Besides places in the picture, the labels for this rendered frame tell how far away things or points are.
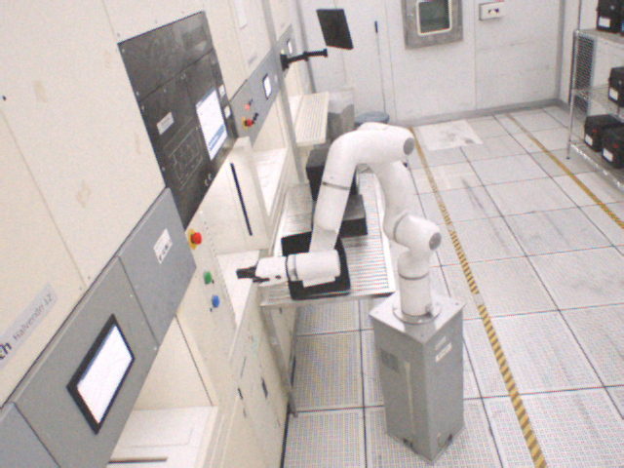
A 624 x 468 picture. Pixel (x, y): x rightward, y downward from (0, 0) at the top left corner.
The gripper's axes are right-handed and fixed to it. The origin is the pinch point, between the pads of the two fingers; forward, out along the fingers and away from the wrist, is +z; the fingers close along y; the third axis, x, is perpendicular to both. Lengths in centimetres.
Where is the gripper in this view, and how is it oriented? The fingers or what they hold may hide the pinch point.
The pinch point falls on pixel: (243, 273)
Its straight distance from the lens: 158.5
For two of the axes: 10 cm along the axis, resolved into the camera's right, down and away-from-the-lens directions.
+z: -9.8, 1.2, 1.4
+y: 0.6, -5.0, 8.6
